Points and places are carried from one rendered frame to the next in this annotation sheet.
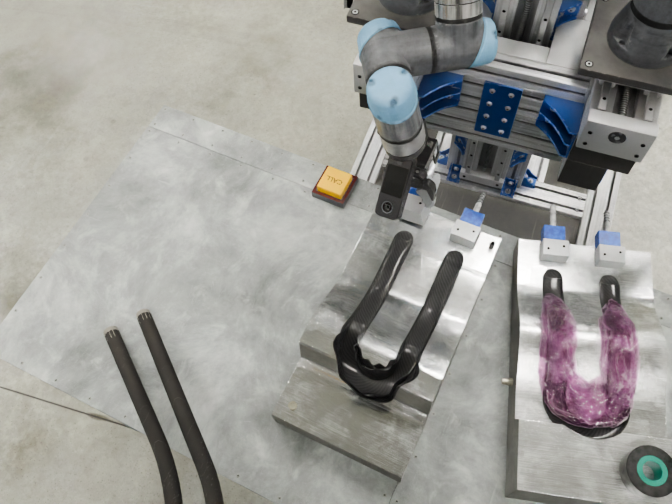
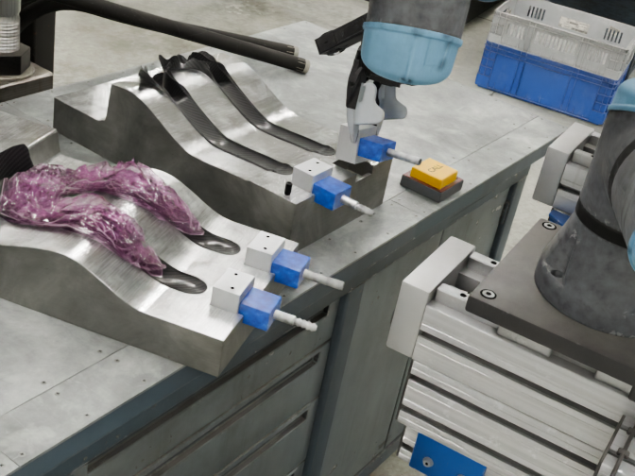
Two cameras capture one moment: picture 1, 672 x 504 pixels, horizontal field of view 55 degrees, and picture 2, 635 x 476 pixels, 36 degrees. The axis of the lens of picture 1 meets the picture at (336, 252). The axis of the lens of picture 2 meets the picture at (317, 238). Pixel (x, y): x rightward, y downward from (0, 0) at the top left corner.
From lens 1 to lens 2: 173 cm
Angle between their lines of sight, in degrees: 63
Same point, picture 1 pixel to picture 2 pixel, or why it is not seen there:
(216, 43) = not seen: outside the picture
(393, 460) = (74, 98)
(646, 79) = (509, 261)
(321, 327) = (229, 61)
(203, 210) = (419, 117)
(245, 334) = not seen: hidden behind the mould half
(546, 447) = (12, 131)
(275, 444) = not seen: hidden behind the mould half
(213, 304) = (302, 98)
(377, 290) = (265, 127)
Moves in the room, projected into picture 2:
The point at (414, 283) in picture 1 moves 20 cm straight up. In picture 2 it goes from (262, 144) to (281, 21)
